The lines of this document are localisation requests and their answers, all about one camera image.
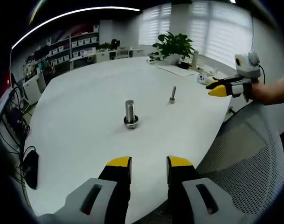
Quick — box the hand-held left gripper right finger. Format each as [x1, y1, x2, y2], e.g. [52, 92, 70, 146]
[166, 155, 247, 224]

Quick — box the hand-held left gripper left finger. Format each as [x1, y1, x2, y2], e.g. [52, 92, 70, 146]
[38, 156, 132, 224]

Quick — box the thin threaded steel stud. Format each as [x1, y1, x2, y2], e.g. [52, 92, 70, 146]
[169, 85, 177, 103]

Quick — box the thick threaded steel stud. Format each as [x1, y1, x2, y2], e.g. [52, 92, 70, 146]
[123, 99, 140, 129]

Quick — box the white game controller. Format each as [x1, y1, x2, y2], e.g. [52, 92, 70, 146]
[196, 72, 214, 84]

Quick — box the white cylinder bottle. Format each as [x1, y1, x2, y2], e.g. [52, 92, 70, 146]
[191, 50, 200, 70]

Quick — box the wide window blind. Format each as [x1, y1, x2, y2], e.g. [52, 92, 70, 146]
[189, 1, 253, 70]

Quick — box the white paper sheet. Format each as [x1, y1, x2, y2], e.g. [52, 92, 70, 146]
[157, 64, 195, 77]

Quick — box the green potted plant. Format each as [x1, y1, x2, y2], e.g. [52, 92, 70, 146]
[149, 31, 195, 66]

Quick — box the grey mesh office chair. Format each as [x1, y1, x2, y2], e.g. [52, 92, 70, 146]
[137, 102, 284, 224]

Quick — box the black computer mouse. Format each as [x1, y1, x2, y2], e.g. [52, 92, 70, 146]
[23, 150, 39, 189]

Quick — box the narrow window blind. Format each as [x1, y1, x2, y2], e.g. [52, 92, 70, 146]
[139, 2, 172, 46]

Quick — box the white office chair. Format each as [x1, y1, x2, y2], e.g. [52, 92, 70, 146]
[115, 46, 131, 59]

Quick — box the white cabinet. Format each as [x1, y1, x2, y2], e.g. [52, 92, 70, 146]
[22, 70, 47, 105]

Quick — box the white background desk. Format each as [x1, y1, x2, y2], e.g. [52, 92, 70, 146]
[69, 48, 145, 70]

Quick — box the curved ceiling light strip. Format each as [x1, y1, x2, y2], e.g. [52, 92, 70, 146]
[11, 7, 140, 49]

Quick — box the shelving with white bins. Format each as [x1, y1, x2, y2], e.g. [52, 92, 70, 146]
[25, 25, 100, 68]

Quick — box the computer monitor with red screen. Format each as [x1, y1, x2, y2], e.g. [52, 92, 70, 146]
[4, 70, 13, 89]

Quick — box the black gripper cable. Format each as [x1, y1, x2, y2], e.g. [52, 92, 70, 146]
[257, 63, 266, 84]

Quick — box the tangle of black cables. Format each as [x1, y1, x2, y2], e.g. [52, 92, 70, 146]
[0, 86, 37, 168]

